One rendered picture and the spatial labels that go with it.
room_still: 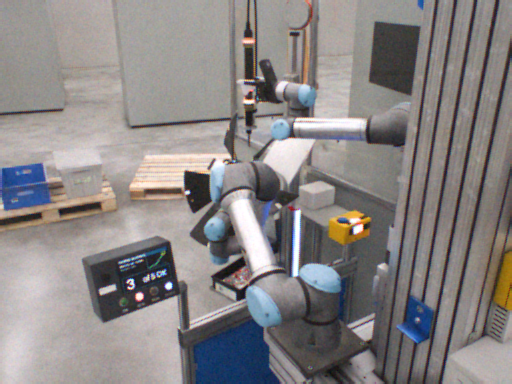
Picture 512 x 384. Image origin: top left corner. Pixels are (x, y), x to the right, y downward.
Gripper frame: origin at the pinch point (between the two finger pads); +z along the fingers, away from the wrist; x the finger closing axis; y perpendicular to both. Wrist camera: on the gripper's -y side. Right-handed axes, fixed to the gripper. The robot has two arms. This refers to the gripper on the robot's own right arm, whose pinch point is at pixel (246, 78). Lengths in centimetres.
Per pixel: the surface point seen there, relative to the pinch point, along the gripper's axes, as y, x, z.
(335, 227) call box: 61, 15, -40
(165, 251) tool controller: 43, -66, -31
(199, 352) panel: 94, -54, -29
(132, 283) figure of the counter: 49, -78, -31
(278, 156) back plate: 45, 33, 11
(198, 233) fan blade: 69, -22, 10
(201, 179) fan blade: 52, -5, 28
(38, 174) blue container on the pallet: 141, 18, 332
